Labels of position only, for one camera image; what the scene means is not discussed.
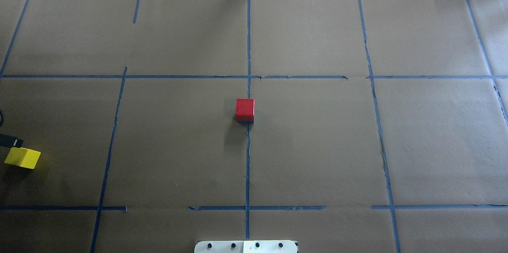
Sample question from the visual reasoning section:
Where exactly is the yellow wooden block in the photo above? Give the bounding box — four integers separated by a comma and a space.
5, 148, 41, 170

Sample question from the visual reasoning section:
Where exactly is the red wooden block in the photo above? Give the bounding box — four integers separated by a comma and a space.
234, 99, 255, 124

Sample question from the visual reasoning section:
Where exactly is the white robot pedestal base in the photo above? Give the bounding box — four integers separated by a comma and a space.
194, 240, 299, 253

